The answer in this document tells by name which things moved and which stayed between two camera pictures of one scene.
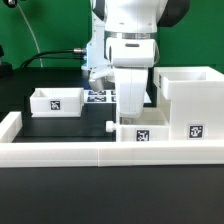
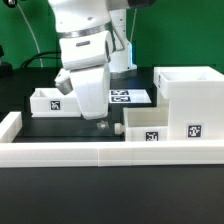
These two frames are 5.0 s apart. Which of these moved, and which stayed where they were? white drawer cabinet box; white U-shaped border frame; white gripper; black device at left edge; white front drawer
Moved: white front drawer; white gripper
Stayed: white U-shaped border frame; white drawer cabinet box; black device at left edge
